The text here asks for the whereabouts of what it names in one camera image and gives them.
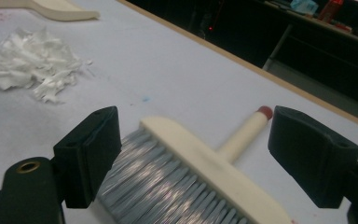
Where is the cream brush with grey bristles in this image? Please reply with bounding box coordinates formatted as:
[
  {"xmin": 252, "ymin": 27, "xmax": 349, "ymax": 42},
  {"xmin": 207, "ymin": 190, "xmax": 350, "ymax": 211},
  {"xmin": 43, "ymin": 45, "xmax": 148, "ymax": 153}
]
[{"xmin": 96, "ymin": 105, "xmax": 294, "ymax": 224}]

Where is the pile of white paper scraps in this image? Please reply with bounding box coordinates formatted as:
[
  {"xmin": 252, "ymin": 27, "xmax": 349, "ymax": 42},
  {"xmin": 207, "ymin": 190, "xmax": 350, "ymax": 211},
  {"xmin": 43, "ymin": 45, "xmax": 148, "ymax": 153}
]
[{"xmin": 0, "ymin": 27, "xmax": 93, "ymax": 105}]

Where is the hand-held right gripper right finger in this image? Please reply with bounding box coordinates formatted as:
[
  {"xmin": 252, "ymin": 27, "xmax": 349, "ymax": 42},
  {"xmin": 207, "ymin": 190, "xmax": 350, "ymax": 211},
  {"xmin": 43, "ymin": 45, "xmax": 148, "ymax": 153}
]
[{"xmin": 267, "ymin": 105, "xmax": 358, "ymax": 209}]

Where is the dark shelf with wooden edge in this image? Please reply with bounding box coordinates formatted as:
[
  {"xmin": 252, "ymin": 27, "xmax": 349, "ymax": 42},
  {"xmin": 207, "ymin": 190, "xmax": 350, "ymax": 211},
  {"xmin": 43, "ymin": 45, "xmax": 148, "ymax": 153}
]
[{"xmin": 255, "ymin": 0, "xmax": 358, "ymax": 48}]

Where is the teal packet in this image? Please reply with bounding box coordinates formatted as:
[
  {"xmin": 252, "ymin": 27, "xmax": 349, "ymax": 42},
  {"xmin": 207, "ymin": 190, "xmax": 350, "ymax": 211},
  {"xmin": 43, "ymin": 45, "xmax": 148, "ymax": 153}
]
[{"xmin": 290, "ymin": 0, "xmax": 320, "ymax": 15}]

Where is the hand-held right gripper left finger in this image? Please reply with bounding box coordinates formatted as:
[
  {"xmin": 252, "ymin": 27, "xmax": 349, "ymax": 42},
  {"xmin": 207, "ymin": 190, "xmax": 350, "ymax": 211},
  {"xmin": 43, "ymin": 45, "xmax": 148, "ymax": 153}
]
[{"xmin": 52, "ymin": 105, "xmax": 122, "ymax": 209}]

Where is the cream plastic dustpan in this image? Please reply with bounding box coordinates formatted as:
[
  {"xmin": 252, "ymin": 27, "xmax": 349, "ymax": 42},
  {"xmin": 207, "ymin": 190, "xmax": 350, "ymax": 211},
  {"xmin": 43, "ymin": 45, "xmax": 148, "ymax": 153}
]
[{"xmin": 0, "ymin": 0, "xmax": 102, "ymax": 22}]

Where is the grey metal frame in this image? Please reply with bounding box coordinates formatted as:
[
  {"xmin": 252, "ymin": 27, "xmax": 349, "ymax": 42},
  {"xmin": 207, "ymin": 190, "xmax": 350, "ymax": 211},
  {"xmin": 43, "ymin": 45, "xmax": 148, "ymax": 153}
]
[{"xmin": 262, "ymin": 23, "xmax": 358, "ymax": 123}]

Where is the red bottle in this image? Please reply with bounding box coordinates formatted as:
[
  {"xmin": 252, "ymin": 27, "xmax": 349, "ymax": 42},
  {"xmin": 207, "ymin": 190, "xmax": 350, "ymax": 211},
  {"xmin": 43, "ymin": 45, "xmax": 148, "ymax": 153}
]
[{"xmin": 317, "ymin": 0, "xmax": 345, "ymax": 23}]

